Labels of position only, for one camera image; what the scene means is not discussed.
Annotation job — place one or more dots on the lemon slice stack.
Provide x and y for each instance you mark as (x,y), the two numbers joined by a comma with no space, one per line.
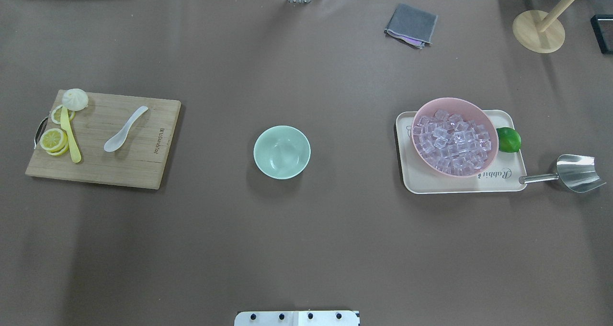
(54,141)

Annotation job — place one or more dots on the metal ice scoop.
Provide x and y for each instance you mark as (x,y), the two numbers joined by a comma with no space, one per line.
(576,172)

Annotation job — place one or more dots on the yellow plastic knife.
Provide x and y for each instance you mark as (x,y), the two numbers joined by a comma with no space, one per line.
(65,124)

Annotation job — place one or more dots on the mint green bowl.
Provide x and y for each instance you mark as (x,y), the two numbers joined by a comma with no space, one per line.
(282,152)

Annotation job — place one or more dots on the pink bowl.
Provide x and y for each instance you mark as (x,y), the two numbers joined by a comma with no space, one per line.
(469,111)

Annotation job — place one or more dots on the wooden mug tree stand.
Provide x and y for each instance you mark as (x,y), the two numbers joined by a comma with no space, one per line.
(541,31)

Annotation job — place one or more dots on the green lime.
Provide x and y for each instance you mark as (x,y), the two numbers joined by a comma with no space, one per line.
(509,140)

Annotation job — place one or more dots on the wooden cutting board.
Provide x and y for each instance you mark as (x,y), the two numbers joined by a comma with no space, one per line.
(140,162)

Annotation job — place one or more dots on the cream rectangular tray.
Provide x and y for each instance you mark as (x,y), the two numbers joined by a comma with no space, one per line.
(420,178)

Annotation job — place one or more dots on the pile of clear ice cubes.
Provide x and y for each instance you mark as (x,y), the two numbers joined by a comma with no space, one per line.
(452,144)

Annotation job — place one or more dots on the black device at table edge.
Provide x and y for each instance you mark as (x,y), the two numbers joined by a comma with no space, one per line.
(602,25)

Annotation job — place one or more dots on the lemon slice near bun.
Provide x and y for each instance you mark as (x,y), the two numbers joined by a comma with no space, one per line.
(56,115)

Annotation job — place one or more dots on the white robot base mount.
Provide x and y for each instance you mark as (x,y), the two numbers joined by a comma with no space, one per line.
(333,317)

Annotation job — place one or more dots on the grey folded cloth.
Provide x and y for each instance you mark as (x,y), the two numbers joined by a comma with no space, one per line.
(412,26)

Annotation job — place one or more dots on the white ceramic spoon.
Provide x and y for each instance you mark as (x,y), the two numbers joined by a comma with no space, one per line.
(116,142)

